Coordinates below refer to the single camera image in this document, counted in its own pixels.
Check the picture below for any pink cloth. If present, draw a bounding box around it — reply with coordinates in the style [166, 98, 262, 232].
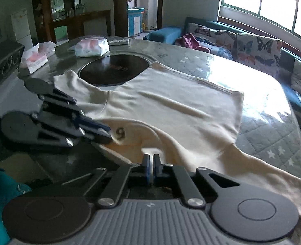
[175, 33, 210, 50]

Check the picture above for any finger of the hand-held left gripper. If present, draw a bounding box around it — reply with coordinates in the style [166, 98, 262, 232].
[39, 88, 86, 117]
[32, 109, 113, 148]

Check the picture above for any black speaker box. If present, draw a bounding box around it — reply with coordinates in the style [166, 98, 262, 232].
[0, 40, 25, 88]

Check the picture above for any butterfly print cushion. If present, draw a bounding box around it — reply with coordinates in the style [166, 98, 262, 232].
[186, 23, 236, 49]
[232, 33, 282, 78]

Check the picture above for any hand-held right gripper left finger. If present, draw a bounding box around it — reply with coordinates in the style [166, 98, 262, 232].
[62, 154, 151, 208]

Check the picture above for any dark wooden cabinet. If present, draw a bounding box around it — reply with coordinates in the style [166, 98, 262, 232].
[52, 10, 112, 44]

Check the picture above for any white pink tissue pack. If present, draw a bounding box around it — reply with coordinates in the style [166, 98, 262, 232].
[37, 42, 58, 57]
[74, 37, 109, 57]
[21, 48, 49, 74]

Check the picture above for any round black hot plate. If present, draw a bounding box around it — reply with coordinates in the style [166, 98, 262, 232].
[78, 54, 151, 87]

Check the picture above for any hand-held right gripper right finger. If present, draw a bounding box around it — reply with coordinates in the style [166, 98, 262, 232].
[153, 154, 241, 208]

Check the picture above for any white fridge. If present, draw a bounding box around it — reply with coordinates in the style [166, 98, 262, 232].
[11, 8, 34, 49]

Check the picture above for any cream t-shirt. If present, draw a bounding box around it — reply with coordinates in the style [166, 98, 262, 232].
[53, 62, 301, 217]

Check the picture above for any blue cushion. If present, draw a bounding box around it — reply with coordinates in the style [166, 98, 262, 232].
[144, 26, 183, 44]

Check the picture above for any light blue cabinet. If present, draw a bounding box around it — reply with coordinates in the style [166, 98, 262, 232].
[127, 8, 145, 37]

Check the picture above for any grey quilted star table cover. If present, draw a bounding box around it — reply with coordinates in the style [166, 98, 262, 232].
[0, 36, 301, 245]

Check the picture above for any teal sofa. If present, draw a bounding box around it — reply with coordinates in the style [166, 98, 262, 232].
[144, 17, 301, 136]

